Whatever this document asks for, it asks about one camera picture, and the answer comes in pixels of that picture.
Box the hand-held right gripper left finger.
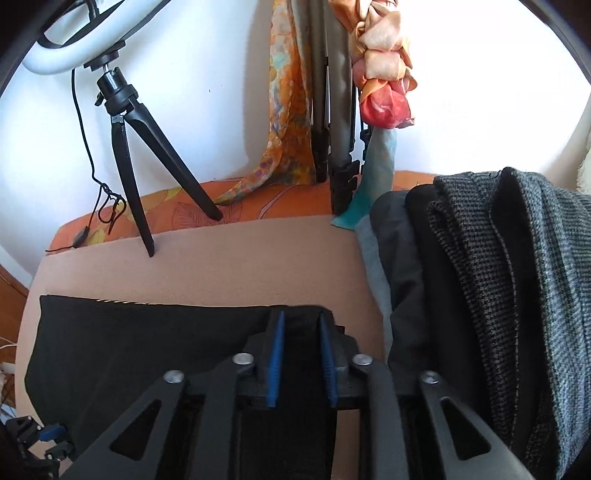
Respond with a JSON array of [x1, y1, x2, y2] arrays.
[[60, 309, 287, 480]]

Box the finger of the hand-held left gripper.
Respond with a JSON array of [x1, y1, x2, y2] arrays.
[[37, 424, 68, 444], [44, 440, 77, 464]]

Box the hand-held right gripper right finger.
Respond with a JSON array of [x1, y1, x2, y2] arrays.
[[318, 310, 537, 480]]

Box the black pants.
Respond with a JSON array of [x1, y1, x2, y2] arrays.
[[24, 294, 386, 480]]

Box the peach fabric mat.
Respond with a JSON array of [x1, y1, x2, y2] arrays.
[[14, 213, 394, 480]]

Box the folded light grey garment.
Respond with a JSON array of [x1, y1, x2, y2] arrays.
[[355, 213, 394, 354]]

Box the folded black garment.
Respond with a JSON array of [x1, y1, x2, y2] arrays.
[[388, 182, 497, 430]]

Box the folded dark grey garment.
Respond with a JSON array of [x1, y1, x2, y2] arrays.
[[368, 190, 428, 365]]

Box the orange floral cloth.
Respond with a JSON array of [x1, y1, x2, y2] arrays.
[[45, 169, 438, 253]]

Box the teal scarf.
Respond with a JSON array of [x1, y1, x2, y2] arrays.
[[331, 127, 398, 230]]

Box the grey tweed garment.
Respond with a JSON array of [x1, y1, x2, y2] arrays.
[[426, 166, 591, 480]]

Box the folded grey tripod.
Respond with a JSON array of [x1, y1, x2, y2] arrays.
[[295, 0, 366, 216]]

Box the orange patterned hanging scarf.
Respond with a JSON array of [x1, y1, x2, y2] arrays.
[[212, 0, 320, 206]]

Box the braided orange pink scarf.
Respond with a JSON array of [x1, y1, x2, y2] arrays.
[[327, 0, 419, 131]]

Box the small black tripod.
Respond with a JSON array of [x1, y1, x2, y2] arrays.
[[83, 53, 225, 258]]

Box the thin black cable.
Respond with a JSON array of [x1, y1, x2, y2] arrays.
[[45, 67, 127, 254]]

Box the white ring light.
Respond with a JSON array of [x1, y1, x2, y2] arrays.
[[21, 0, 174, 77]]

